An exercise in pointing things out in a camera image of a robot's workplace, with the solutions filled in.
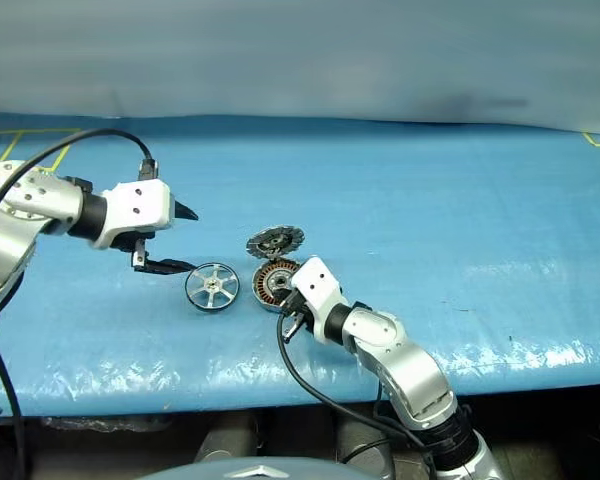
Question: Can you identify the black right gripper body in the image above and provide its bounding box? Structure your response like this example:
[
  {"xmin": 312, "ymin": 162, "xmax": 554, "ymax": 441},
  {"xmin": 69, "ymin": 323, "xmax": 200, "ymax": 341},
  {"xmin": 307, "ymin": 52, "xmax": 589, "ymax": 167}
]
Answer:
[{"xmin": 278, "ymin": 290, "xmax": 315, "ymax": 335}]

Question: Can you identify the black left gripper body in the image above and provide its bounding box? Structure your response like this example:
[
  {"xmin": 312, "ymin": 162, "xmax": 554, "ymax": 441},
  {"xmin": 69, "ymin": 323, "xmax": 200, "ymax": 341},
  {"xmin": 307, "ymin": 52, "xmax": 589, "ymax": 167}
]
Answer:
[{"xmin": 112, "ymin": 228, "xmax": 157, "ymax": 256}]

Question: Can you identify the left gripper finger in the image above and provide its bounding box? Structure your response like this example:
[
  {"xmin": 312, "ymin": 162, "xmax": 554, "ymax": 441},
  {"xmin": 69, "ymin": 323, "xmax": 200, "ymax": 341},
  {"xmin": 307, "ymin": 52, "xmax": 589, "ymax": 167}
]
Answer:
[
  {"xmin": 131, "ymin": 238, "xmax": 197, "ymax": 277},
  {"xmin": 173, "ymin": 198, "xmax": 200, "ymax": 225}
]

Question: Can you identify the motor housing with copper windings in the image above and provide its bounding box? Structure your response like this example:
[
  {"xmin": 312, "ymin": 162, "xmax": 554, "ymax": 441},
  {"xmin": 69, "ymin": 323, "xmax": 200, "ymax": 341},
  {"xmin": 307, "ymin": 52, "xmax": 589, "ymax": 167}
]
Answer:
[{"xmin": 251, "ymin": 258, "xmax": 302, "ymax": 317}]

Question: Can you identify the silver spoked rotor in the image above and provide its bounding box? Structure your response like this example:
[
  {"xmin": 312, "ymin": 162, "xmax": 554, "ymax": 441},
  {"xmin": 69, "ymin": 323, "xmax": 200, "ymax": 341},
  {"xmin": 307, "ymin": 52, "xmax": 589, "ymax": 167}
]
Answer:
[{"xmin": 184, "ymin": 262, "xmax": 241, "ymax": 315}]

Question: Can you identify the grey finned fan disc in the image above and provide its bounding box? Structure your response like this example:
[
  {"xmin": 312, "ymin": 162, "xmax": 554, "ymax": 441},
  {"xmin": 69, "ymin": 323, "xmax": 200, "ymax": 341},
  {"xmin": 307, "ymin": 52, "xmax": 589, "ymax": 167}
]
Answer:
[{"xmin": 245, "ymin": 225, "xmax": 307, "ymax": 262}]

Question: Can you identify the grey robot torso with emblem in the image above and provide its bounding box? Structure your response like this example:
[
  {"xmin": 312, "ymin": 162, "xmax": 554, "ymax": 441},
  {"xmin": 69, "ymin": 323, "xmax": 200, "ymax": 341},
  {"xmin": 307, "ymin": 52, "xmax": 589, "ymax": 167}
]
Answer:
[{"xmin": 148, "ymin": 453, "xmax": 352, "ymax": 480}]

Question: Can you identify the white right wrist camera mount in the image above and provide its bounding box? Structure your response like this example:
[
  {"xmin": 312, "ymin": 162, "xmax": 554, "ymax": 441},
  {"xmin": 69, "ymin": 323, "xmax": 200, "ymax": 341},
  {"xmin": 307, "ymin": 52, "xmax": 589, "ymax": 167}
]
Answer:
[{"xmin": 290, "ymin": 255, "xmax": 345, "ymax": 347}]

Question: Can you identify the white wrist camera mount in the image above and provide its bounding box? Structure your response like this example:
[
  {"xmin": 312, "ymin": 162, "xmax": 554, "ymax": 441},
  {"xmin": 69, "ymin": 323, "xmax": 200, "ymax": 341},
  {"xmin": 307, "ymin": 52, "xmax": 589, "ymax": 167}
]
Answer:
[
  {"xmin": 290, "ymin": 255, "xmax": 345, "ymax": 347},
  {"xmin": 93, "ymin": 178, "xmax": 176, "ymax": 251}
]

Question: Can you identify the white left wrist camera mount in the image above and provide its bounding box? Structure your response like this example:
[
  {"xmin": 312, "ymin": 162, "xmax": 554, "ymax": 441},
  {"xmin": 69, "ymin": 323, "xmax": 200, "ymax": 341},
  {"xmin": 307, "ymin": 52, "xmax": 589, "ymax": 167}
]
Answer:
[{"xmin": 93, "ymin": 178, "xmax": 176, "ymax": 251}]

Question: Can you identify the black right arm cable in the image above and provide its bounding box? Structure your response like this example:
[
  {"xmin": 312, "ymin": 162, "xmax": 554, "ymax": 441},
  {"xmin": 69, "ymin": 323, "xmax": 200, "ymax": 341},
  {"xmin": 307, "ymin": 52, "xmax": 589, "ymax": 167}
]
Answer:
[{"xmin": 276, "ymin": 313, "xmax": 442, "ymax": 480}]

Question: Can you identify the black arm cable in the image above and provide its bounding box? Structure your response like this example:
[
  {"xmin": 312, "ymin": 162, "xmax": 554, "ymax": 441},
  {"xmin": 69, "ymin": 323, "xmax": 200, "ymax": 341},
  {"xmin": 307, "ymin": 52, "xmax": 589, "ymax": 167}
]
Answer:
[
  {"xmin": 0, "ymin": 128, "xmax": 160, "ymax": 480},
  {"xmin": 276, "ymin": 313, "xmax": 442, "ymax": 480}
]

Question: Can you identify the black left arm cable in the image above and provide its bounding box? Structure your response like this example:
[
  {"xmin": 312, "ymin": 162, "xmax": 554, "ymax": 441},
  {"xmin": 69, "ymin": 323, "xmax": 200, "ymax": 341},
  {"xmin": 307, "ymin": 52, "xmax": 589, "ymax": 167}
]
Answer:
[{"xmin": 0, "ymin": 128, "xmax": 160, "ymax": 480}]

